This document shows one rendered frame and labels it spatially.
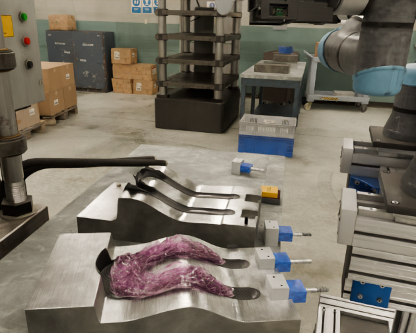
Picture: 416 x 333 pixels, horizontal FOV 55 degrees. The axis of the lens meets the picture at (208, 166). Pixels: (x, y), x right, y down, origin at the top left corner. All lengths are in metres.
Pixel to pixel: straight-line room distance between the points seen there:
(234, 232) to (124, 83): 7.08
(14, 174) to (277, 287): 0.87
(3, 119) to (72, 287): 0.65
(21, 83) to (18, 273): 0.73
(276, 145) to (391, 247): 3.49
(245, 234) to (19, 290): 0.55
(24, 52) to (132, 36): 6.75
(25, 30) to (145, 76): 6.29
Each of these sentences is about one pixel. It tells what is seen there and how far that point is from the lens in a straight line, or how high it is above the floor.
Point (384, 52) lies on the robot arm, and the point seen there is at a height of 1.35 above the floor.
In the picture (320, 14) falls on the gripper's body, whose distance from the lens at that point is 0.64.
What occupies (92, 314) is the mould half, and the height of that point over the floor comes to 0.89.
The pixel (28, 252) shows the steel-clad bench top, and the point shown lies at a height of 0.80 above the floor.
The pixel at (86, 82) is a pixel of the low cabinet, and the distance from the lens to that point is 8.28.
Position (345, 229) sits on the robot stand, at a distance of 0.98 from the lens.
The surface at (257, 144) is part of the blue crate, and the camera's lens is 4.43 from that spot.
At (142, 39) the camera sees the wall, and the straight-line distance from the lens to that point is 8.22.
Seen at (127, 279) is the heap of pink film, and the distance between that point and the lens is 0.85.
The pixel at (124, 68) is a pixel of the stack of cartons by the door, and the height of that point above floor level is 0.47.
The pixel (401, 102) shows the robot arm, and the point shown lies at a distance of 1.43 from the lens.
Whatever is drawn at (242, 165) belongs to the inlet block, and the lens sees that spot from 1.62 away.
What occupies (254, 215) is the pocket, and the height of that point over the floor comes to 0.88.
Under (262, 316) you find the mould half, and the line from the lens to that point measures 0.83.
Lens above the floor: 1.39
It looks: 20 degrees down
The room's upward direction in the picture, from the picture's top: 2 degrees clockwise
